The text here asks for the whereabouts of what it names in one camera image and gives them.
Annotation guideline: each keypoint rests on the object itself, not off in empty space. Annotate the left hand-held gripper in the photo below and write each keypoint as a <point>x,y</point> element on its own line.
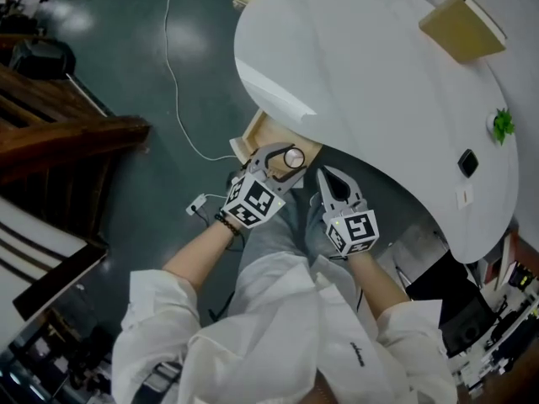
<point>252,200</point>

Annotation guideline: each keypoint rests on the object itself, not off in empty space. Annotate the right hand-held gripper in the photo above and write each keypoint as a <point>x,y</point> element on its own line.
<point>353,230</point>

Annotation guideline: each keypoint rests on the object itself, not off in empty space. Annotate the small round silver object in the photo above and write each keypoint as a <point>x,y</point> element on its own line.
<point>293,158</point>

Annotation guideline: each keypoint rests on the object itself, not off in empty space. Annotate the large wooden drawer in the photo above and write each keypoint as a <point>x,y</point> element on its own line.
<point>269,131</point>

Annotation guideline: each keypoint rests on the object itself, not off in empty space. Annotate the white curved desk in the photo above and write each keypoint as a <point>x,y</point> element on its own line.
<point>358,78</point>

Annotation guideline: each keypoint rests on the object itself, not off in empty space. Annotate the small white card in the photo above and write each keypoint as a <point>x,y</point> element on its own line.
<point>464,195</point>

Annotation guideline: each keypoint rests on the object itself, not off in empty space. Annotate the small black square object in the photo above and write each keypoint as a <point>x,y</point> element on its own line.
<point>468,163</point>

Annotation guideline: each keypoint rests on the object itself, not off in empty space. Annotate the person's right forearm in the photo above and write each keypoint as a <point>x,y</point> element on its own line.
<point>377,284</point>

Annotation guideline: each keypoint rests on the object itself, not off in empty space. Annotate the person's left forearm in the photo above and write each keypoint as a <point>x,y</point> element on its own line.
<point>198,255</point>

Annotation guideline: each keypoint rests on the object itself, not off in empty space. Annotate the person's grey trousers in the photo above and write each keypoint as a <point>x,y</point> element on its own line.
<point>290,221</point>

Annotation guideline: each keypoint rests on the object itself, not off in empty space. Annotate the white power strip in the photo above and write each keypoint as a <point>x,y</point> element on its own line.
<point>197,203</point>

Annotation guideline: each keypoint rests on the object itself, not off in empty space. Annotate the person's white shirt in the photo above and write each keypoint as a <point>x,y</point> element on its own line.
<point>273,335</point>

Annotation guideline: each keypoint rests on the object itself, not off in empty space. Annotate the black office chair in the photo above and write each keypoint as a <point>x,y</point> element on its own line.
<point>459,309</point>

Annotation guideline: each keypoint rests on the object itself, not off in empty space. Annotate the small green potted plant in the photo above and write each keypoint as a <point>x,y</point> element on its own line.
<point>501,124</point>

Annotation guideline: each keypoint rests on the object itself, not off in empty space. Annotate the tan hardcover book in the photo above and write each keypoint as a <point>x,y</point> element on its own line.
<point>461,28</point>

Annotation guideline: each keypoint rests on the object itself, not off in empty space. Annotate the dark brown wooden cabinet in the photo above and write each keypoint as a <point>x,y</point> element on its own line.
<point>54,150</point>

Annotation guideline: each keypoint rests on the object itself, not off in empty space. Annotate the black bin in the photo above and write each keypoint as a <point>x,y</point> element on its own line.
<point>42,57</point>

